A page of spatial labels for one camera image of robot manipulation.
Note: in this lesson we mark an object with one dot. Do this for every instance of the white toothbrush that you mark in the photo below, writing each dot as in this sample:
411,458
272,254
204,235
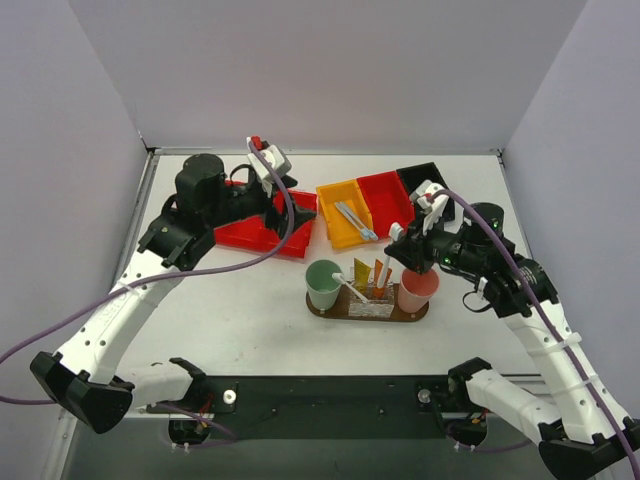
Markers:
395,232
339,277

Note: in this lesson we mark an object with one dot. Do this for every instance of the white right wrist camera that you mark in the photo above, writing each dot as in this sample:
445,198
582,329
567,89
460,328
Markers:
430,198

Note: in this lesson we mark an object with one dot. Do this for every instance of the brown oval wooden tray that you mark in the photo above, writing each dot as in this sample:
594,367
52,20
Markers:
339,311

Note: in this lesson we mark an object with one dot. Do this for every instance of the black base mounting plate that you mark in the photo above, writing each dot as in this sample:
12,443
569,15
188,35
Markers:
323,408

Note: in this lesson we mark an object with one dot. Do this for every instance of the aluminium table frame rail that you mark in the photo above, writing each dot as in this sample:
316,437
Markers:
247,318

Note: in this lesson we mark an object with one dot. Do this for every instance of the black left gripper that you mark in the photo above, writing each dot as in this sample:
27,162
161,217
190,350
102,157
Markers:
275,211

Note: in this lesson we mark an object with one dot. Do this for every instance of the red toothpaste bin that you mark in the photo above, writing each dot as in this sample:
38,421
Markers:
387,201

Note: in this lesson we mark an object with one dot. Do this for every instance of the pink cup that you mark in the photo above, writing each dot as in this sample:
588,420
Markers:
416,290

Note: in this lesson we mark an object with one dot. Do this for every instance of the black bin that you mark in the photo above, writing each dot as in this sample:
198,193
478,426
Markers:
412,177

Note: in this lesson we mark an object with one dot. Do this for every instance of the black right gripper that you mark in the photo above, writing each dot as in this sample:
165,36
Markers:
414,247

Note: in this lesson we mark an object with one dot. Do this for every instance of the orange toothpaste tube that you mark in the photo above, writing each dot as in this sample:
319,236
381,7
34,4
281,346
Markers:
379,294

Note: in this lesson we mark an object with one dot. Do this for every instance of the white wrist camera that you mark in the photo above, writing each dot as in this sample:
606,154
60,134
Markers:
430,198
265,160

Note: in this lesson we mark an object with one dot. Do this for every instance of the clear textured glass holder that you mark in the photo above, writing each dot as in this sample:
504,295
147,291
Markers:
377,309

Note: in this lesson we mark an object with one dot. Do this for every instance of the yellow toothpaste tube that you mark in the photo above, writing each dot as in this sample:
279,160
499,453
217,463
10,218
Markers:
362,272

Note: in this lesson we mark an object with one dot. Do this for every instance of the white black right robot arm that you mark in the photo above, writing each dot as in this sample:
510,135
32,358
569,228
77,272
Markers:
582,430

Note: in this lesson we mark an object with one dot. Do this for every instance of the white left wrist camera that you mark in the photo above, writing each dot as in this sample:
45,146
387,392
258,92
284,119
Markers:
265,160

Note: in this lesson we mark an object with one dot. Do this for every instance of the yellow bin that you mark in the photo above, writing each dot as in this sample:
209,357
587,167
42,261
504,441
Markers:
341,233

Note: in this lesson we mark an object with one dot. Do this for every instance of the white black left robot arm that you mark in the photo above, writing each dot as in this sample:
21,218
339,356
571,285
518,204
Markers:
81,375

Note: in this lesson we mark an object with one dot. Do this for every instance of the green cup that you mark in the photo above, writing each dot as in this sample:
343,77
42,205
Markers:
322,288

